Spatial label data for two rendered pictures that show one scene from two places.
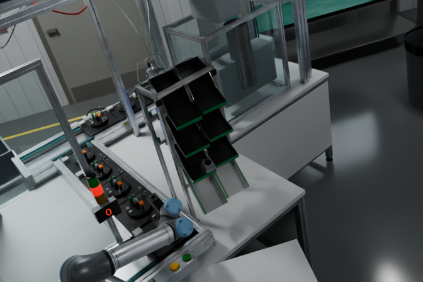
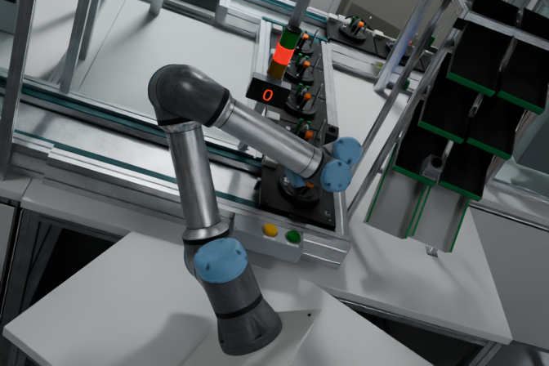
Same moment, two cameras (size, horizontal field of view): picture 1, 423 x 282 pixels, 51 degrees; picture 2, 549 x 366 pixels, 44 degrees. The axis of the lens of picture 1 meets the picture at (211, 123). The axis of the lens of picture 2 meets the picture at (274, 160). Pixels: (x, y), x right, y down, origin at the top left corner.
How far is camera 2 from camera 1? 0.41 m
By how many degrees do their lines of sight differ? 16
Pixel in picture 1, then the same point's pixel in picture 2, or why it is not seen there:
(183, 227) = (335, 174)
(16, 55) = not seen: outside the picture
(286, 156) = (519, 304)
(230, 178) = (438, 220)
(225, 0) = not seen: outside the picture
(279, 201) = (466, 314)
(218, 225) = (363, 256)
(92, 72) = (393, 8)
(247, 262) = (353, 324)
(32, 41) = not seen: outside the picture
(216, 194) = (402, 217)
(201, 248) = (319, 252)
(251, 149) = (489, 243)
